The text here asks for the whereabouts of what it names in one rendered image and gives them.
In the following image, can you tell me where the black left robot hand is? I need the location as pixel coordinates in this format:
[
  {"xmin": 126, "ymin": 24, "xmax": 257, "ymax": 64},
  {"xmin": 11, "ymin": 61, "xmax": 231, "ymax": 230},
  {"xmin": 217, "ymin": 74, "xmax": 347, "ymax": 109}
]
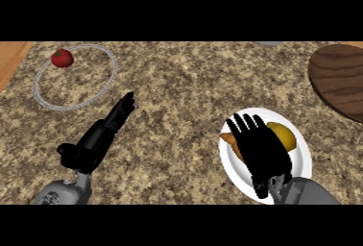
[{"xmin": 55, "ymin": 91, "xmax": 138, "ymax": 176}]

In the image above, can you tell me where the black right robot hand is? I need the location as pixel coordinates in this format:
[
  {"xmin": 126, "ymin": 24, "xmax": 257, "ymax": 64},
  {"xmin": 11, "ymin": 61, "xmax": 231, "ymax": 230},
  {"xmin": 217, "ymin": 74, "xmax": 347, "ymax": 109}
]
[{"xmin": 225, "ymin": 112, "xmax": 295, "ymax": 200}]

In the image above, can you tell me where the brown croissant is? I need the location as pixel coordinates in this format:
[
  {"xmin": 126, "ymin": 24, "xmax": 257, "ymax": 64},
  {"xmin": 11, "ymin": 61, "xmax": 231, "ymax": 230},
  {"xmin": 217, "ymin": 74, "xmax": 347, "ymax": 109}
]
[{"xmin": 219, "ymin": 132, "xmax": 247, "ymax": 162}]

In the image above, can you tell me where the white plate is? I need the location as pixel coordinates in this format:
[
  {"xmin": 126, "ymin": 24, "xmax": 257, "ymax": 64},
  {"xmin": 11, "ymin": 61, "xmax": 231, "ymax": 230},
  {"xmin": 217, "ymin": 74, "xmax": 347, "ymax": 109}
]
[{"xmin": 217, "ymin": 107, "xmax": 313, "ymax": 206}]

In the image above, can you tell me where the clear glass bowl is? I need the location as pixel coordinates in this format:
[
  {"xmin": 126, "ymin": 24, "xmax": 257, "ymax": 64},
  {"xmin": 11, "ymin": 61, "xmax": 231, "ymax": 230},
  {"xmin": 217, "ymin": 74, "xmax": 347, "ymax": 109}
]
[{"xmin": 33, "ymin": 43, "xmax": 120, "ymax": 112}]

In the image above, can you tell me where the yellow lemon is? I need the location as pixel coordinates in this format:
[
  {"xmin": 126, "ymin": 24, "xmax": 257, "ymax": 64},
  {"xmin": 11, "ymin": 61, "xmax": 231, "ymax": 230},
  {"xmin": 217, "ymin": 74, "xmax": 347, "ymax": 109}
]
[{"xmin": 266, "ymin": 121, "xmax": 298, "ymax": 153}]

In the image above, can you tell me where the red tomato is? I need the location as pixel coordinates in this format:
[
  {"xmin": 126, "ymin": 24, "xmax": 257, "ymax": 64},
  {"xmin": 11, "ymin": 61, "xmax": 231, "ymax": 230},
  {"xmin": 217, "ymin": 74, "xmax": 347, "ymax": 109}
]
[{"xmin": 51, "ymin": 48, "xmax": 76, "ymax": 68}]

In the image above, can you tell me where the dark wooden cutting board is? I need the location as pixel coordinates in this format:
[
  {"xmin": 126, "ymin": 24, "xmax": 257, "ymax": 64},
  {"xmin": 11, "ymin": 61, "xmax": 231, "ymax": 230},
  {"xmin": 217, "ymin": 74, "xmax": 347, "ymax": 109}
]
[{"xmin": 309, "ymin": 43, "xmax": 363, "ymax": 124}]

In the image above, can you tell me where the grey round object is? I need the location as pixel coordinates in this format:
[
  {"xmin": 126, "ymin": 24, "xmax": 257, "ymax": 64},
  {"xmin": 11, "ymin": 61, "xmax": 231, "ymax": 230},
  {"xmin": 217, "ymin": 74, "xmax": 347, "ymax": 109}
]
[{"xmin": 254, "ymin": 40, "xmax": 284, "ymax": 47}]

